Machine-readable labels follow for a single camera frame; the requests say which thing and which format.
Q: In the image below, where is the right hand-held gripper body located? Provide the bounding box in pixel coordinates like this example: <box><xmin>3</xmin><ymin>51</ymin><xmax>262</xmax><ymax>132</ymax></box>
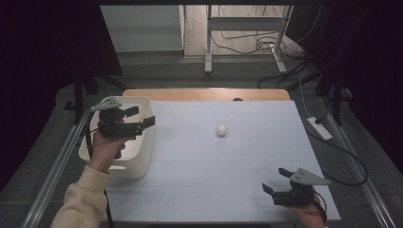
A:
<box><xmin>271</xmin><ymin>167</ymin><xmax>331</xmax><ymax>208</ymax></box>

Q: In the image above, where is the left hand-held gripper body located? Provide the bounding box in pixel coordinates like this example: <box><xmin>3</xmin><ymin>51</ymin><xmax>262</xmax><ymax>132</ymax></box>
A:
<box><xmin>90</xmin><ymin>95</ymin><xmax>145</xmax><ymax>141</ymax></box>

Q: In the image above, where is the white plastic bin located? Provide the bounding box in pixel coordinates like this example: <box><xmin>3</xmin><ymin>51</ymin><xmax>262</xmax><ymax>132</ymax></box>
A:
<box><xmin>78</xmin><ymin>95</ymin><xmax>157</xmax><ymax>180</ymax></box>

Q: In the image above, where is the white egg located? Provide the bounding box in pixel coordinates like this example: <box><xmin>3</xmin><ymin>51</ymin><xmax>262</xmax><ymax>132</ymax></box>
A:
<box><xmin>216</xmin><ymin>123</ymin><xmax>229</xmax><ymax>138</ymax></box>

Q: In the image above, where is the person's right hand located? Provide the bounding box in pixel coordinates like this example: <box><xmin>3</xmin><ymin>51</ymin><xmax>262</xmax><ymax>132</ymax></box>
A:
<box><xmin>286</xmin><ymin>189</ymin><xmax>328</xmax><ymax>228</ymax></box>

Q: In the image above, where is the person's left hand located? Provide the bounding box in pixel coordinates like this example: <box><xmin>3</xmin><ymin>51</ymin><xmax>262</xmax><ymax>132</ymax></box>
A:
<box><xmin>88</xmin><ymin>131</ymin><xmax>136</xmax><ymax>174</ymax></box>

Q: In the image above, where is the black metal stand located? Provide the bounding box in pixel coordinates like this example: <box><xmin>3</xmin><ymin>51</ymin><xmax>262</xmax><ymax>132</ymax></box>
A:
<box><xmin>315</xmin><ymin>60</ymin><xmax>351</xmax><ymax>127</ymax></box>
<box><xmin>63</xmin><ymin>67</ymin><xmax>128</xmax><ymax>125</ymax></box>

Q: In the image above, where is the white power strip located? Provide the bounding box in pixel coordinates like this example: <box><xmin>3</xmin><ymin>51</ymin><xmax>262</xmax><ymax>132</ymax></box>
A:
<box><xmin>306</xmin><ymin>116</ymin><xmax>334</xmax><ymax>142</ymax></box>

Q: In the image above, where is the wooden table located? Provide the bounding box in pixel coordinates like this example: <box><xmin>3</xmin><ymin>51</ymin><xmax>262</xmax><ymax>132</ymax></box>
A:
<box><xmin>122</xmin><ymin>88</ymin><xmax>292</xmax><ymax>103</ymax></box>

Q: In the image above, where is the white cabinet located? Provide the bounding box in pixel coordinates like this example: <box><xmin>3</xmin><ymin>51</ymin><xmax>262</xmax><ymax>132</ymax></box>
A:
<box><xmin>100</xmin><ymin>4</ymin><xmax>186</xmax><ymax>53</ymax></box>

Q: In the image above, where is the dark curtain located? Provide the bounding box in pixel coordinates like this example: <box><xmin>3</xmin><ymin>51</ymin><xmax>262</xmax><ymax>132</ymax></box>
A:
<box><xmin>286</xmin><ymin>0</ymin><xmax>403</xmax><ymax>175</ymax></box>
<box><xmin>0</xmin><ymin>0</ymin><xmax>124</xmax><ymax>193</ymax></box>

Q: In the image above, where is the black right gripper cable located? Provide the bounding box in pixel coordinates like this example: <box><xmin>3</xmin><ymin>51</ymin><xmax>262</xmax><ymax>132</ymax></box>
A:
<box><xmin>315</xmin><ymin>190</ymin><xmax>328</xmax><ymax>223</ymax></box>

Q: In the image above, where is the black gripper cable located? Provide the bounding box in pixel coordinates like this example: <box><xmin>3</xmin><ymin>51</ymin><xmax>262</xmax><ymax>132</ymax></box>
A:
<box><xmin>83</xmin><ymin>124</ymin><xmax>116</xmax><ymax>228</ymax></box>
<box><xmin>315</xmin><ymin>190</ymin><xmax>328</xmax><ymax>223</ymax></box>

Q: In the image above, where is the aluminium floor rail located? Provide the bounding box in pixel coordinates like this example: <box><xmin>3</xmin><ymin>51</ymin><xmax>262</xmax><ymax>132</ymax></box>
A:
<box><xmin>317</xmin><ymin>94</ymin><xmax>397</xmax><ymax>228</ymax></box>
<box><xmin>20</xmin><ymin>104</ymin><xmax>96</xmax><ymax>228</ymax></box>

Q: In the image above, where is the black power cable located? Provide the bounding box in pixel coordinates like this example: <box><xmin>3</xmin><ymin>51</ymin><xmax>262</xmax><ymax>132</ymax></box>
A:
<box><xmin>305</xmin><ymin>108</ymin><xmax>369</xmax><ymax>187</ymax></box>

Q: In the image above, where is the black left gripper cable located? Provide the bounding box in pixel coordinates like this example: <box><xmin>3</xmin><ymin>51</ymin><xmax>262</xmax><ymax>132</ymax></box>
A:
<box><xmin>83</xmin><ymin>124</ymin><xmax>116</xmax><ymax>228</ymax></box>

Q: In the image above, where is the tangle of black floor cables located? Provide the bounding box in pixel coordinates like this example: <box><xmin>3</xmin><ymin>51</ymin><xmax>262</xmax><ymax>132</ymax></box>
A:
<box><xmin>210</xmin><ymin>5</ymin><xmax>322</xmax><ymax>90</ymax></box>

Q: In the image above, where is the white metal desk frame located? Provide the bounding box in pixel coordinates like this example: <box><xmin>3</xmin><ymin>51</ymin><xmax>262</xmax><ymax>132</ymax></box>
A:
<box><xmin>203</xmin><ymin>4</ymin><xmax>295</xmax><ymax>76</ymax></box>

